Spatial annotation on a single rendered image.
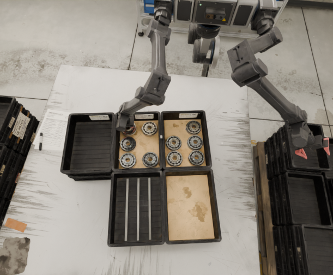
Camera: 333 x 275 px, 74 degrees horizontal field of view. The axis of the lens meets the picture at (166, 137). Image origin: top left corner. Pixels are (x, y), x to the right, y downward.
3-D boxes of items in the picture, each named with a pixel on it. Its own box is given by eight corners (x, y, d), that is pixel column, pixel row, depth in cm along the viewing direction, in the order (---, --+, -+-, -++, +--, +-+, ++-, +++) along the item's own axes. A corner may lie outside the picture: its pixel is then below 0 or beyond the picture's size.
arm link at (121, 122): (136, 108, 124) (122, 103, 120) (133, 126, 120) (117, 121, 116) (129, 115, 134) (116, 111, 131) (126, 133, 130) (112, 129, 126)
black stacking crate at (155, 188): (115, 176, 140) (111, 172, 129) (162, 174, 141) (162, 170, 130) (111, 245, 124) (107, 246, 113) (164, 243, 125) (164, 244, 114)
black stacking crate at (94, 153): (75, 121, 154) (69, 113, 144) (117, 120, 156) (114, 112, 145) (67, 177, 139) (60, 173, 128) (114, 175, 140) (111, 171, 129)
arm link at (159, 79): (176, 85, 81) (151, 75, 77) (159, 108, 90) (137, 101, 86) (171, 25, 107) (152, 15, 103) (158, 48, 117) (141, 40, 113)
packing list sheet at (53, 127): (45, 108, 171) (44, 108, 170) (74, 111, 170) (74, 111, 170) (31, 148, 157) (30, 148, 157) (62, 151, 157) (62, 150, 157)
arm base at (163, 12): (171, 21, 115) (172, -2, 104) (169, 32, 111) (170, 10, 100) (155, 19, 115) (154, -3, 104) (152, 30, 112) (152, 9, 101)
